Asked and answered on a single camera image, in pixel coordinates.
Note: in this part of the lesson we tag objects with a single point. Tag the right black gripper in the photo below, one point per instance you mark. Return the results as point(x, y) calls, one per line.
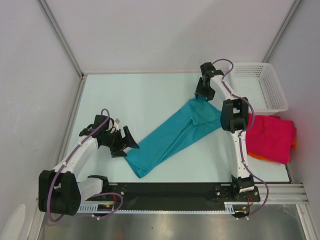
point(209, 95)

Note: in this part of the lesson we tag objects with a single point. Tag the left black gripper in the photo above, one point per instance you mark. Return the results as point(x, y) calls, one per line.
point(117, 151)

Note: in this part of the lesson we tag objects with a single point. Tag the teal t shirt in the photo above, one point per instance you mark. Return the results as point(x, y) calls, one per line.
point(196, 119)

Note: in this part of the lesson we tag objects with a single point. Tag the white plastic perforated basket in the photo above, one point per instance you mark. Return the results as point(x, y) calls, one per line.
point(259, 83)

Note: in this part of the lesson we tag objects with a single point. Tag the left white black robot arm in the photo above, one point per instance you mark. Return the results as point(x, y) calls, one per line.
point(60, 192)

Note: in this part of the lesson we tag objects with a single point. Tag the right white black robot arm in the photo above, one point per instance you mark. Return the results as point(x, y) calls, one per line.
point(234, 120)

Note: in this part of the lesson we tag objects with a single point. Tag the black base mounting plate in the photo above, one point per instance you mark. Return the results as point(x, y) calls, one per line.
point(179, 193)

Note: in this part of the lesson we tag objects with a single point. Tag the folded red t shirt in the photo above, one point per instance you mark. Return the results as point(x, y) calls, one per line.
point(271, 137)

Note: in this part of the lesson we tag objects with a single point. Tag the folded orange t shirt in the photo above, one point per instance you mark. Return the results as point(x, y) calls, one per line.
point(260, 157)

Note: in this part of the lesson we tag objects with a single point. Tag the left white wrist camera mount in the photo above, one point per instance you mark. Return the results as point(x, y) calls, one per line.
point(113, 125)

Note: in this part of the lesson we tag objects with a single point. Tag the right aluminium corner post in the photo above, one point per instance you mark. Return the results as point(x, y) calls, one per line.
point(293, 10)

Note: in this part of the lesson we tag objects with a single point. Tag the aluminium corner post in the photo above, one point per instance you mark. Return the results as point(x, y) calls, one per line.
point(293, 10)
point(53, 23)

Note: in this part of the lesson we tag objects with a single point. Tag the white slotted cable duct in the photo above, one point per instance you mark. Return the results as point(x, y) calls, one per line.
point(102, 209)

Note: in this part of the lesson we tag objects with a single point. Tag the aluminium frame rail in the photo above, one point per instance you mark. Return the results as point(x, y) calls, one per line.
point(272, 194)

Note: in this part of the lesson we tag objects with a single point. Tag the left aluminium corner post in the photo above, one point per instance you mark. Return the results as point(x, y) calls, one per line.
point(53, 23)

